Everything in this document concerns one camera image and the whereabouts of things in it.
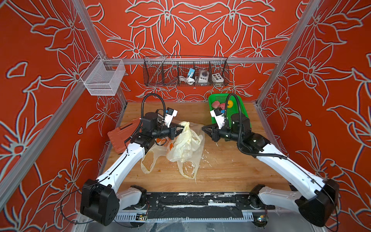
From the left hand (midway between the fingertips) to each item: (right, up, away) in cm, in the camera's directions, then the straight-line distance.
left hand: (184, 126), depth 72 cm
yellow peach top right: (+37, +15, +42) cm, 58 cm away
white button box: (+21, +31, +22) cm, 44 cm away
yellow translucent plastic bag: (0, -10, -7) cm, 12 cm away
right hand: (+8, -1, -5) cm, 9 cm away
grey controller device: (+12, +30, +18) cm, 37 cm away
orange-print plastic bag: (-10, -7, -4) cm, 12 cm away
